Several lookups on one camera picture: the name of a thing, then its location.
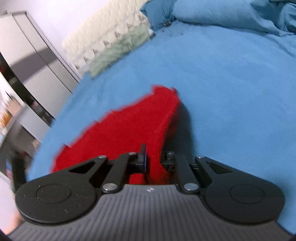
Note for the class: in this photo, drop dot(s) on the dark blue pillow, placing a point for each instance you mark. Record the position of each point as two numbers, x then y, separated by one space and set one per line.
159 13

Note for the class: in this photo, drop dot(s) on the blue rolled duvet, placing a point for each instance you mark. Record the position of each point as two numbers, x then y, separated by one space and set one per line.
273 17

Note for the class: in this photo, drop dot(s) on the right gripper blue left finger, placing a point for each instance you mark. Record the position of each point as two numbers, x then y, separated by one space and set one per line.
124 166

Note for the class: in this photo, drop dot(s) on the red knit sweater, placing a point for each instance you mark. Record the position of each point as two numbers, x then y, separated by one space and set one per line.
152 120

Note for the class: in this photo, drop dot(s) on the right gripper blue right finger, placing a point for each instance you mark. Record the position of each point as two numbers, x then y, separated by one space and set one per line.
182 175

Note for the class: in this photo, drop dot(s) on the blue bed sheet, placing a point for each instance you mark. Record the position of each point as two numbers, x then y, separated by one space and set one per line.
237 89

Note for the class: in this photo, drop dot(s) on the cream quilted headboard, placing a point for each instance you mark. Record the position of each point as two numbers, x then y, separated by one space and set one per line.
104 28

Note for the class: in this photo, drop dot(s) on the green pillow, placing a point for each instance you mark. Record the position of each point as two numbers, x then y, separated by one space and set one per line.
118 50

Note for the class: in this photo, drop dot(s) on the white grey wardrobe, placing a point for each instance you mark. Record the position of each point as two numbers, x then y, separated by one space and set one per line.
36 63

